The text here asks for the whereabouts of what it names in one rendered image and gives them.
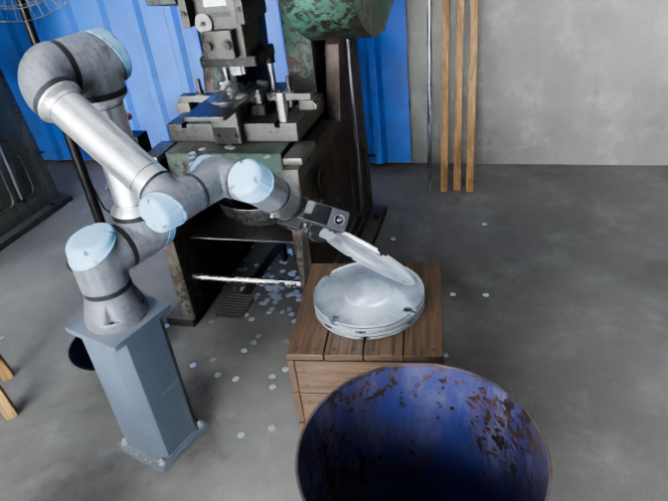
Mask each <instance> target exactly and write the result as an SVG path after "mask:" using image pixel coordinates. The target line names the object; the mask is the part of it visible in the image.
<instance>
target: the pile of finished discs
mask: <svg viewBox="0 0 668 501"><path fill-rule="evenodd" d="M406 269H408V270H409V271H410V272H411V273H412V274H413V275H414V276H415V277H416V279H417V284H415V285H407V284H403V283H400V282H397V281H394V280H392V279H389V278H387V277H385V276H383V275H381V274H379V273H377V272H375V271H373V270H371V269H369V268H367V267H365V266H363V265H361V264H360V263H358V262H353V263H349V264H346V265H343V266H341V267H338V268H336V269H334V270H332V273H330V276H328V275H327V276H324V277H323V278H322V279H321V280H320V281H319V282H318V284H317V285H316V287H315V290H314V294H313V299H314V307H315V312H316V316H317V318H318V320H319V321H320V323H321V324H322V325H323V326H324V327H325V328H327V329H328V330H330V331H331V332H333V333H335V334H337V335H340V336H343V337H347V338H352V339H362V340H363V339H364V337H367V340H369V339H380V338H385V337H389V336H392V335H395V334H398V333H400V332H402V331H404V330H406V329H408V328H409V327H411V326H412V325H413V324H414V323H415V322H417V320H418V319H419V318H420V316H421V314H422V312H423V309H424V286H423V283H422V281H421V279H420V278H419V276H418V275H417V274H416V273H415V272H413V271H412V270H411V269H409V268H407V267H406Z"/></svg>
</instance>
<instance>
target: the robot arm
mask: <svg viewBox="0 0 668 501"><path fill-rule="evenodd" d="M131 72H132V62H131V59H130V57H129V54H128V52H127V50H126V49H125V47H124V46H123V44H122V43H121V42H120V41H119V40H118V39H117V38H116V37H115V36H114V35H113V34H112V33H110V32H108V31H106V30H104V29H92V30H82V31H80V32H78V33H75V34H71V35H68V36H64V37H60V38H58V39H54V40H51V41H46V42H42V43H38V44H36V45H34V46H33V47H31V48H30V49H29V50H28V51H27V52H26V53H25V54H24V56H23V57H22V59H21V61H20V64H19V68H18V84H19V88H20V91H21V94H22V96H23V98H24V99H25V101H26V102H27V104H28V105H29V107H30V108H31V109H32V110H33V111H34V112H35V113H36V114H37V115H38V116H39V117H41V118H42V119H43V120H44V121H46V122H49V123H54V124H55V125H56V126H58V127H59V128H60V129H61V130H62V131H63V132H64V133H65V134H66V135H68V136H69V137H70V138H71V139H72V140H73V141H74V142H75V143H77V144H78V145H79V146H80V147H81V148H82V149H83V150H84V151H85V152H87V153H88V154H89V155H90V156H91V157H92V158H93V159H94V160H95V161H97V162H98V163H99V164H100V165H101V166H102V169H103V172H104V175H105V178H106V181H107V184H108V187H109V190H110V193H111V196H112V199H113V202H114V205H113V207H112V208H111V210H110V213H111V216H112V219H113V223H112V224H107V223H97V224H93V225H92V226H87V227H84V228H82V229H80V230H79V231H77V232H76V233H75V234H73V235H72V236H71V237H70V239H69V240H68V242H67V246H66V254H67V257H68V262H69V266H70V268H71V269H72V270H73V273H74V275H75V278H76V280H77V283H78V285H79V287H80V290H81V292H82V295H83V307H84V322H85V324H86V327H87V329H88V330H89V331H90V332H92V333H94V334H99V335H110V334H115V333H119V332H122V331H125V330H127V329H129V328H131V327H133V326H135V325H136V324H138V323H139V322H140V321H141V320H142V319H143V318H144V317H145V316H146V314H147V312H148V309H149V306H148V303H147V300H146V297H145V296H144V294H143V293H142V292H141V291H140V290H139V289H138V287H137V286H136V285H135V284H134V283H133V282H132V279H131V276H130V273H129V270H130V269H132V268H133V267H135V266H136V265H138V264H139V263H141V262H143V261H144V260H146V259H147V258H149V257H150V256H152V255H154V254H155V253H157V252H158V251H162V250H163V249H164V248H165V247H166V246H168V245H169V244H170V243H171V242H172V241H173V240H174V238H175V235H176V227H178V226H181V225H183V224H184V223H185V222H186V221H187V220H189V219H191V218H192V217H194V216H195V215H197V214H198V213H200V212H202V211H203V210H205V209H207V208H208V207H210V206H212V205H213V204H215V203H217V202H218V201H220V200H221V199H223V198H229V199H233V200H236V201H241V202H244V203H248V204H251V205H253V206H255V207H257V208H259V209H261V210H262V211H264V212H266V213H269V214H270V216H269V217H270V218H271V219H274V217H276V218H278V220H277V223H278V224H279V225H281V226H283V227H285V228H287V229H288V230H291V231H296V232H302V233H307V234H308V237H309V239H310V240H311V241H313V242H317V243H324V242H327V241H331V240H332V239H334V238H336V237H337V233H341V234H342V233H344V232H345V231H346V230H347V227H348V224H349V221H350V213H349V212H347V211H343V210H340V209H337V208H334V207H332V205H331V204H330V203H329V202H325V201H324V200H322V199H319V200H318V199H314V200H313V201H312V200H311V199H310V198H308V197H303V196H302V194H301V193H300V192H299V191H298V190H297V189H296V188H295V187H294V186H293V185H291V184H290V183H289V182H287V181H286V180H284V179H282V178H281V177H279V176H278V175H276V174H275V173H274V172H272V171H271V170H269V169H268V168H267V167H266V166H265V165H263V164H262V163H259V162H257V161H255V160H252V159H245V160H243V161H235V160H231V159H227V158H224V157H222V156H218V155H201V156H199V157H198V158H197V159H196V160H195V162H194V163H193V164H192V166H191V168H190V172H189V173H187V174H185V175H183V176H182V177H180V178H178V179H177V178H175V177H174V176H173V175H172V174H171V173H170V172H169V171H168V170H166V169H165V168H164V167H163V166H162V165H161V164H160V163H158V162H157V161H156V160H155V159H154V158H153V157H152V156H150V155H149V154H148V153H147V152H146V151H145V150H144V149H143V148H141V147H140V146H139V145H138V144H137V143H136V142H135V141H134V137H133V134H132V130H131V127H130V124H129V120H128V117H127V113H126V110H125V106H124V103H123V99H124V98H125V96H126V95H127V93H128V91H127V87H126V84H125V81H127V80H128V78H129V77H130V76H131ZM280 220H282V221H283V223H282V222H281V221H280ZM328 230H331V231H328ZM332 231H334V232H337V233H333V232H332Z"/></svg>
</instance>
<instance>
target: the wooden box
mask: <svg viewBox="0 0 668 501"><path fill-rule="evenodd" d="M346 264H349V263H344V264H343V263H312V266H311V269H310V273H309V276H308V280H307V283H306V286H305V290H304V293H303V297H302V300H301V303H300V307H299V310H298V314H297V317H296V320H295V324H294V327H293V331H292V334H291V337H290V341H289V344H288V348H287V351H286V354H285V355H286V362H287V367H288V372H289V377H290V382H291V387H292V391H293V396H294V402H295V407H296V412H297V417H298V421H299V427H300V432H301V431H302V429H303V427H304V425H305V423H306V421H307V419H308V418H309V416H310V415H311V413H312V412H313V410H314V409H315V408H316V407H317V405H318V404H319V403H320V402H321V401H322V400H323V399H324V398H325V397H326V396H327V395H328V394H329V393H331V392H332V391H333V390H334V389H336V388H337V387H339V386H340V385H342V384H343V383H345V382H346V381H348V380H350V379H352V378H354V377H356V376H358V375H360V374H363V373H365V372H368V371H371V370H374V369H377V368H381V367H385V366H390V365H396V364H403V363H433V364H435V362H436V364H440V365H444V350H443V325H442V300H441V275H440V262H439V261H432V262H408V265H407V263H406V262H400V264H401V265H403V266H404V267H407V268H409V269H411V270H412V271H413V272H415V273H416V274H417V275H418V276H419V278H420V279H421V281H422V283H423V286H424V309H423V312H422V314H421V316H420V318H419V319H418V320H417V322H415V323H414V324H413V325H412V326H411V327H409V328H408V329H406V330H404V331H402V332H400V333H398V334H395V335H392V336H389V337H385V338H380V339H369V340H367V337H364V339H363V340H362V339H352V338H347V337H343V336H340V335H337V334H335V333H333V332H331V331H330V330H328V329H327V328H325V327H324V326H323V325H322V324H321V323H320V321H319V320H318V318H317V316H316V312H315V307H314V299H313V294H314V290H315V287H316V285H317V284H318V282H319V281H320V280H321V279H322V278H323V277H324V276H327V275H328V276H330V273H332V270H334V269H336V268H338V267H341V266H343V265H346ZM363 355H364V358H363ZM403 356H404V357H403Z"/></svg>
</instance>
